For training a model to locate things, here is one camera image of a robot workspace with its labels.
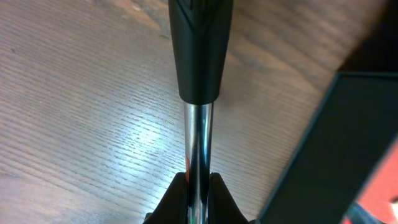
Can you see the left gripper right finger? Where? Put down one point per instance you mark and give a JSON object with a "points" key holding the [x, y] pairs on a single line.
{"points": [[222, 208]]}

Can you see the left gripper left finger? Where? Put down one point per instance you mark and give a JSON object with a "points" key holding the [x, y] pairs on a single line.
{"points": [[173, 207]]}

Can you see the orange scraper wooden handle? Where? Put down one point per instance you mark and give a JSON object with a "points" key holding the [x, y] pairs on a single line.
{"points": [[378, 201]]}

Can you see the dark green box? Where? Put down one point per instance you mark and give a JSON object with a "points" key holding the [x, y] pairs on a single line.
{"points": [[347, 139]]}

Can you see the black steel claw hammer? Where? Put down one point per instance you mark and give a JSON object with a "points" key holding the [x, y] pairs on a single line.
{"points": [[200, 34]]}

